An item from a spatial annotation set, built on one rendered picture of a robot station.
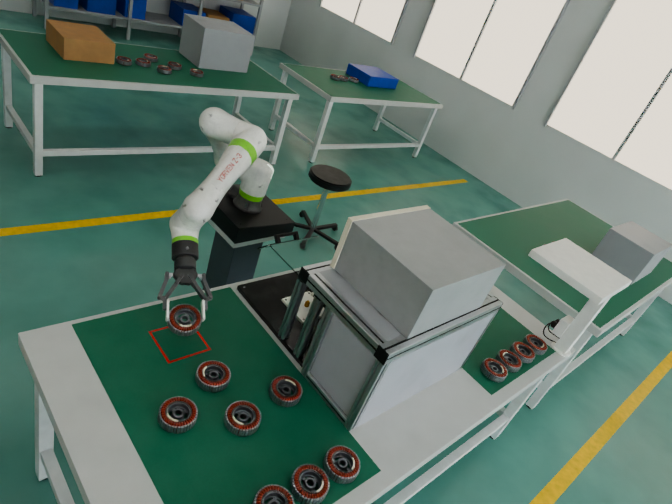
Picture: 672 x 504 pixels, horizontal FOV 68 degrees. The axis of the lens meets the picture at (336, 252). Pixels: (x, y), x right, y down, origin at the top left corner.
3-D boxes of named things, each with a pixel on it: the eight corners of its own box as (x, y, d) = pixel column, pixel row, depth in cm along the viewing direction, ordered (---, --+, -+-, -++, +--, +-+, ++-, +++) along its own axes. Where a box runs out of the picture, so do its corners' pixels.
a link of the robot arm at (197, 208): (243, 174, 199) (220, 156, 196) (256, 159, 191) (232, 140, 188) (197, 235, 176) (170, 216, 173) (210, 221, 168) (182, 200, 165)
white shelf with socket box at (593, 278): (484, 324, 244) (531, 249, 221) (520, 306, 269) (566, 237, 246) (544, 374, 226) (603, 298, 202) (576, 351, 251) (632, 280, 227)
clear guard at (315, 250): (257, 248, 191) (261, 235, 187) (305, 239, 207) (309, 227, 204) (307, 302, 173) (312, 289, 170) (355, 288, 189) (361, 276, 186)
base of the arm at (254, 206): (215, 186, 254) (218, 176, 251) (238, 185, 265) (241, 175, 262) (243, 214, 241) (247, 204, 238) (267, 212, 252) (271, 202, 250)
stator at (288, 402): (293, 413, 165) (296, 406, 163) (262, 398, 166) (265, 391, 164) (304, 390, 174) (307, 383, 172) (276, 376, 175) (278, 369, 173)
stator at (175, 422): (174, 397, 156) (176, 389, 154) (203, 415, 153) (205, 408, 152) (149, 421, 146) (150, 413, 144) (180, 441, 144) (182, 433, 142)
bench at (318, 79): (263, 127, 575) (279, 62, 536) (374, 128, 703) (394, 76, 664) (310, 165, 527) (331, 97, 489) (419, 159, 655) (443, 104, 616)
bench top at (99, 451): (18, 343, 160) (17, 332, 157) (428, 243, 308) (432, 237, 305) (151, 664, 106) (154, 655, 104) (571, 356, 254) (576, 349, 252)
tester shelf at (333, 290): (297, 276, 173) (301, 266, 170) (418, 247, 218) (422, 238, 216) (383, 365, 149) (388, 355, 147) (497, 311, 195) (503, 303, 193)
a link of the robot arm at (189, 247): (173, 237, 173) (200, 239, 177) (169, 251, 183) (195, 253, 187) (173, 253, 171) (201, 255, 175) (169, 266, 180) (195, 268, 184)
